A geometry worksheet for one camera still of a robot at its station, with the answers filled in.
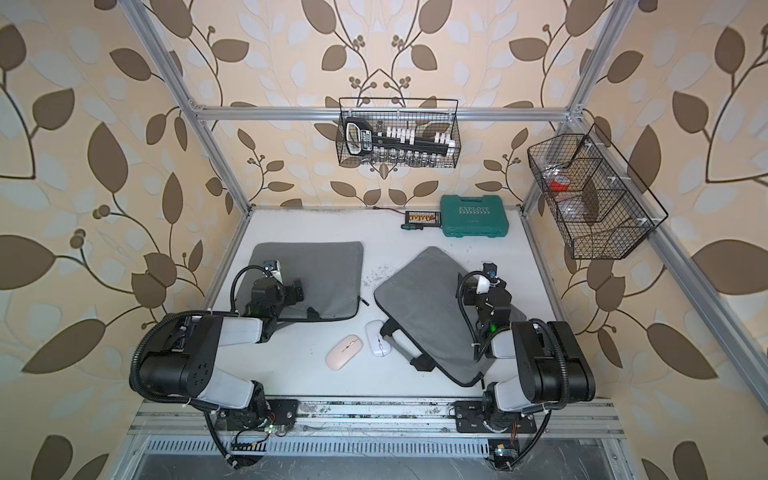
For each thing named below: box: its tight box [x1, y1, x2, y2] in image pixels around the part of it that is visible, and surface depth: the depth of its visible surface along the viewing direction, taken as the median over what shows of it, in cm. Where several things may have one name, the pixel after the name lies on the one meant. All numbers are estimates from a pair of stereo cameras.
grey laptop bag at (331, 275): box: [238, 241, 364, 321], surface depth 97 cm
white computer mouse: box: [366, 319, 392, 358], surface depth 86 cm
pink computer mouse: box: [325, 334, 363, 371], surface depth 86 cm
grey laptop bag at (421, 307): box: [374, 247, 527, 387], surface depth 90 cm
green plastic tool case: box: [440, 194, 509, 238], surface depth 114 cm
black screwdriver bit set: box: [401, 211, 441, 230], surface depth 118 cm
